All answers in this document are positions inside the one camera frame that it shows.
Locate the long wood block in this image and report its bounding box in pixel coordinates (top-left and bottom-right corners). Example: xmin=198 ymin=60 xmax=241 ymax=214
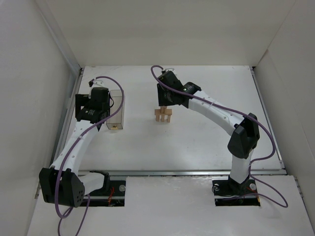
xmin=155 ymin=109 xmax=172 ymax=117

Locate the clear plastic box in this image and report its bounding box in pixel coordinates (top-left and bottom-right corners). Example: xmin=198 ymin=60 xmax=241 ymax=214
xmin=106 ymin=90 xmax=125 ymax=130

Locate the wood block numbered twelve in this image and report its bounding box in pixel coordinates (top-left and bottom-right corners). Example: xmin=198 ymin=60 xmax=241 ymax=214
xmin=160 ymin=106 xmax=167 ymax=114

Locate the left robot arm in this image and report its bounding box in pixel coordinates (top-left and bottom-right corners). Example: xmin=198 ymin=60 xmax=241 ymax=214
xmin=39 ymin=87 xmax=110 ymax=207

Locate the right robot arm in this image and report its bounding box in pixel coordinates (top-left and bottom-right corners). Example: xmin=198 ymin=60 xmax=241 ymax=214
xmin=157 ymin=69 xmax=260 ymax=196

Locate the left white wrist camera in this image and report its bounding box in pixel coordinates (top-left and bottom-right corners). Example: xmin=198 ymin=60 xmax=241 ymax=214
xmin=89 ymin=79 xmax=105 ymax=92

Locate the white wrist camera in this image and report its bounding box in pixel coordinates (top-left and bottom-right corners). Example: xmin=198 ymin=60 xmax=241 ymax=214
xmin=89 ymin=79 xmax=105 ymax=92
xmin=164 ymin=68 xmax=176 ymax=72

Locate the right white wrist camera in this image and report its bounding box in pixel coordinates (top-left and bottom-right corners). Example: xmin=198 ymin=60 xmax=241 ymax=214
xmin=164 ymin=68 xmax=176 ymax=72

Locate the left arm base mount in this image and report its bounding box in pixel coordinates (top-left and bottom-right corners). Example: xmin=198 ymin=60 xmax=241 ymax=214
xmin=89 ymin=180 xmax=126 ymax=207

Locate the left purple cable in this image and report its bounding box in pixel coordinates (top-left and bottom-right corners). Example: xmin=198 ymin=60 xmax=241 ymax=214
xmin=54 ymin=76 xmax=125 ymax=236

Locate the purple cable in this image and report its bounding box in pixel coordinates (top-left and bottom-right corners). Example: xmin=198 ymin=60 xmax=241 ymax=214
xmin=54 ymin=76 xmax=125 ymax=236
xmin=150 ymin=65 xmax=288 ymax=208

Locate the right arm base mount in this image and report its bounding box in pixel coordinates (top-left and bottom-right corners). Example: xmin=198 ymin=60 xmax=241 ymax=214
xmin=212 ymin=179 xmax=260 ymax=207

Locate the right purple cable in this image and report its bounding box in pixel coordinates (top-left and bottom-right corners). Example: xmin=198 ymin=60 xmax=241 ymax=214
xmin=150 ymin=65 xmax=288 ymax=208

